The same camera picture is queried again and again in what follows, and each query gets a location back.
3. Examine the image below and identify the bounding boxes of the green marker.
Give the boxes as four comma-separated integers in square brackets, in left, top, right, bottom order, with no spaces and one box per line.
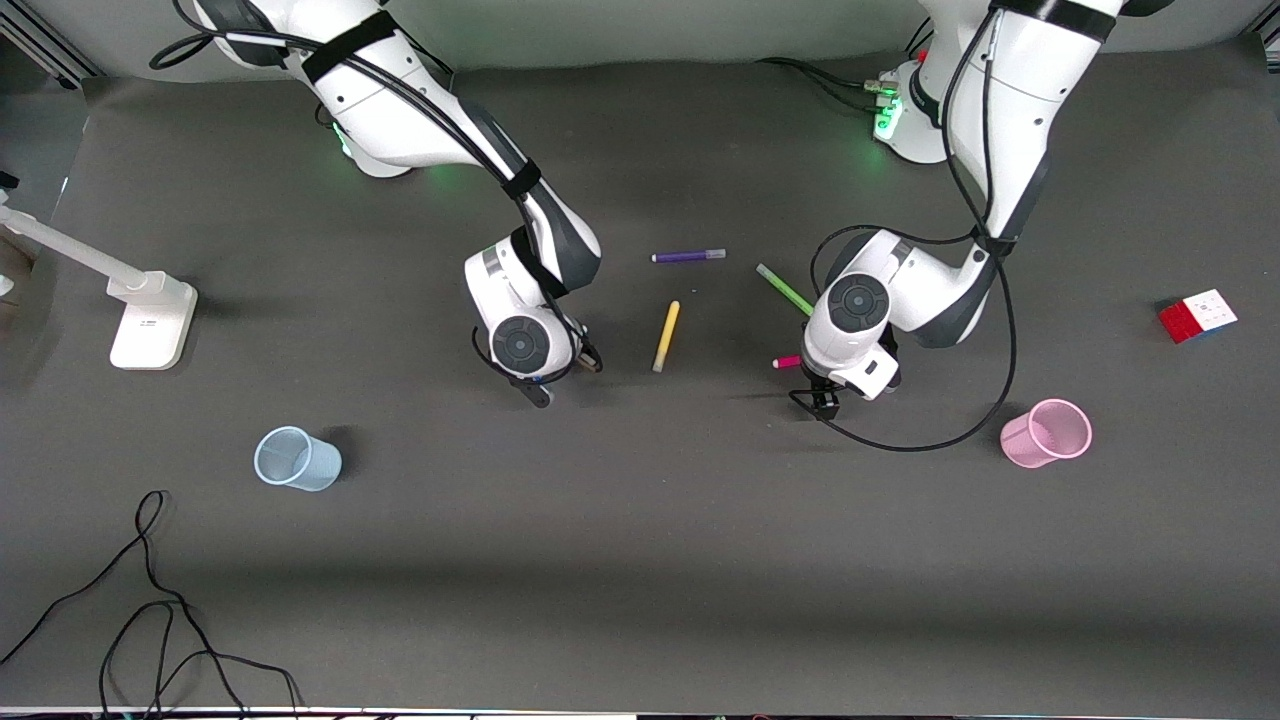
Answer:
[756,263,816,317]

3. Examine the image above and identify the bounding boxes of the yellow marker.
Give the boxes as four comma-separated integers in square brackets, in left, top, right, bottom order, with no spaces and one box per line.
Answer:
[652,300,682,374]

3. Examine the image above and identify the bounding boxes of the pink plastic cup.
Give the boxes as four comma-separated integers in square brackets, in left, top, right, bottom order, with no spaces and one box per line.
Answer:
[1000,398,1093,470]

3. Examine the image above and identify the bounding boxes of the light blue plastic cup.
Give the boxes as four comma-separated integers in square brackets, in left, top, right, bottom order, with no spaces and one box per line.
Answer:
[253,426,343,492]

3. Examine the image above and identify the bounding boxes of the rubik's cube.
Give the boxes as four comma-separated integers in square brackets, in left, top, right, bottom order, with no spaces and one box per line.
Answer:
[1158,289,1239,344]

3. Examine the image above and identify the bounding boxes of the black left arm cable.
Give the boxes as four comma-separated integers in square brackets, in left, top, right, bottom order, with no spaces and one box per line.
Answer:
[788,5,1019,453]

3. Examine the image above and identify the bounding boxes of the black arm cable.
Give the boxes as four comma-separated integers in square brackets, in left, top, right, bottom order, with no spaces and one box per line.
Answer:
[788,5,1019,453]
[150,0,601,389]

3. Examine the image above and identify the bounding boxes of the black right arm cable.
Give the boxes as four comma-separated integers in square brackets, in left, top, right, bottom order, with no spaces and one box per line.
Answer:
[150,0,601,389]

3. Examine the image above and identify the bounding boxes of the black power strip cable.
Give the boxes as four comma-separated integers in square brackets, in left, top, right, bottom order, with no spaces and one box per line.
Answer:
[755,56,891,113]

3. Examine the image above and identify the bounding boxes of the black cable on table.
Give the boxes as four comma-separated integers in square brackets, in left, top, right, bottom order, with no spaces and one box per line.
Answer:
[0,490,301,720]

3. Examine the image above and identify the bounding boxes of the aluminium frame profile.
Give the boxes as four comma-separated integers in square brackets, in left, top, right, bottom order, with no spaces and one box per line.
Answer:
[0,0,103,89]

